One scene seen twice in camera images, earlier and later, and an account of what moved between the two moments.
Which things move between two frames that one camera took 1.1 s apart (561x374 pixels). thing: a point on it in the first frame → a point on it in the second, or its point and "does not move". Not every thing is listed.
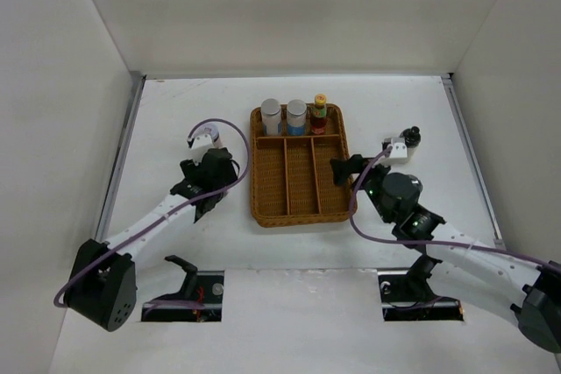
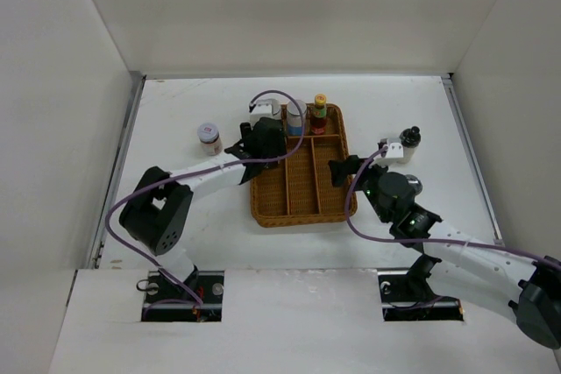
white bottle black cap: (412, 137) does not move
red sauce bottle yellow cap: (319, 122) does not move
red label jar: (215, 134) does not move
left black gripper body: (190, 169) → (277, 151)
